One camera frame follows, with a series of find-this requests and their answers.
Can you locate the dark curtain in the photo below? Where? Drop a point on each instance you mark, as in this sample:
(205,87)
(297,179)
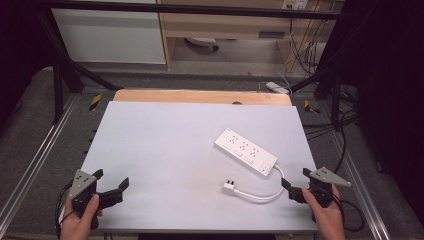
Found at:
(390,100)
(20,50)

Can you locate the white plug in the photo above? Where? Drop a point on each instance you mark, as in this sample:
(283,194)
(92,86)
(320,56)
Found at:
(229,187)

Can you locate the aluminium rail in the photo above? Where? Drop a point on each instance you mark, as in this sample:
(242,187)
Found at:
(363,193)
(36,160)

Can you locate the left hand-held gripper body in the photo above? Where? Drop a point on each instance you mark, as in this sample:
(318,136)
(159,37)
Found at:
(84,191)

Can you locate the white cabinet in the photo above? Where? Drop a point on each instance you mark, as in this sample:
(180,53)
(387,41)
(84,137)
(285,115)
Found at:
(110,36)

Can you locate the light wooden desk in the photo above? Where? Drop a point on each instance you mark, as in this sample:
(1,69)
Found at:
(226,23)

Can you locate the person's left hand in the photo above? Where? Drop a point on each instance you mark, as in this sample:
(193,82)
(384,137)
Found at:
(79,221)

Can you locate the white floor power strip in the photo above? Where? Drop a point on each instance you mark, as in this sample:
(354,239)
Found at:
(276,87)

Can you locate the yellow black tape marker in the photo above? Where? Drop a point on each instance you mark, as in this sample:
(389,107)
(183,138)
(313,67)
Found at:
(310,107)
(95,102)

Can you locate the black metal crossbar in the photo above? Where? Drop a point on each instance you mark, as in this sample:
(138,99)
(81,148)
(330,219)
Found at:
(200,9)

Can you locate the person's right hand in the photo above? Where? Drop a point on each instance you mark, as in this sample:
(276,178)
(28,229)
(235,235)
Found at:
(325,216)

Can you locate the wooden table board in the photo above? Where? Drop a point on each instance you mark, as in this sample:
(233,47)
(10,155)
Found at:
(200,96)

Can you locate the white wall outlet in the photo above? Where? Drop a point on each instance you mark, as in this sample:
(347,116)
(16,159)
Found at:
(294,4)

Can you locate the black metal stand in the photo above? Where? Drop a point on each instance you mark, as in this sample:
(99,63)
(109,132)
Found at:
(330,90)
(61,76)

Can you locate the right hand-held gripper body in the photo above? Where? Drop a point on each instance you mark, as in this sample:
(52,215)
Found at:
(322,186)

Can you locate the chair base with caster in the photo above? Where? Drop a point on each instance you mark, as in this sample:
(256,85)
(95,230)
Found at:
(204,42)

